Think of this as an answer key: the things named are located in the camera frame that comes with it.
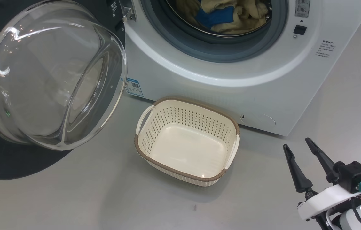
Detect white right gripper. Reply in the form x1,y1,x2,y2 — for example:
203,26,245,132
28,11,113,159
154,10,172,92
283,137,361,221

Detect cream clothes with blue cuffs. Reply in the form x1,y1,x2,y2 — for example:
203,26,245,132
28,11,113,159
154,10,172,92
176,0,270,35

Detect black glass washing machine door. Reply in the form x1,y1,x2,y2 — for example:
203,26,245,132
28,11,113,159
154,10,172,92
0,0,128,181

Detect white front-load washing machine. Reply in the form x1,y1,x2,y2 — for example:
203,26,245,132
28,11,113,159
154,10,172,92
121,0,361,137

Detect cream perforated laundry basket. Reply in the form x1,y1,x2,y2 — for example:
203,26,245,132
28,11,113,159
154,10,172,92
134,97,240,187

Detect metal door hinge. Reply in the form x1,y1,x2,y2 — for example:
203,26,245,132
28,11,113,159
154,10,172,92
118,0,137,22

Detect round drain filter cover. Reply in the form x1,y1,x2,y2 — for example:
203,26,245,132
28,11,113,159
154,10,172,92
239,112,276,128

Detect printed text label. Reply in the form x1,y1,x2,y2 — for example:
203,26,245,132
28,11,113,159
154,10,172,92
315,40,334,59

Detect grey warning sticker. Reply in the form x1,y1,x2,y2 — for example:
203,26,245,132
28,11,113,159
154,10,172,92
295,0,311,18

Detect blue energy label sticker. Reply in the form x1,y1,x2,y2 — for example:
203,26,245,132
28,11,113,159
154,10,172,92
124,78,144,97

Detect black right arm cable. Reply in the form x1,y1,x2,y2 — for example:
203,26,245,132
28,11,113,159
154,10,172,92
351,198,361,230

